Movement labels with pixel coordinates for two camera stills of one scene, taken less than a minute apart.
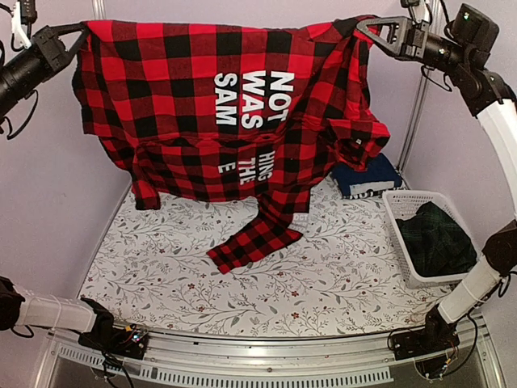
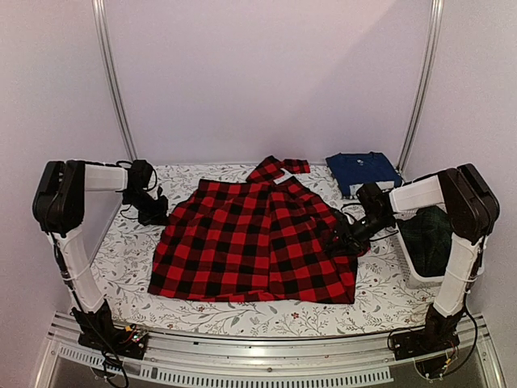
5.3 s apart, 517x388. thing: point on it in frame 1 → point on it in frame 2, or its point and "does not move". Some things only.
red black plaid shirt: (267, 106) → (264, 238)
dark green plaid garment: (436, 243) does not move
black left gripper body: (56, 56) → (149, 210)
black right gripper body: (416, 38) → (357, 237)
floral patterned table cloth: (345, 276) does not move
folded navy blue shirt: (380, 175) does not move
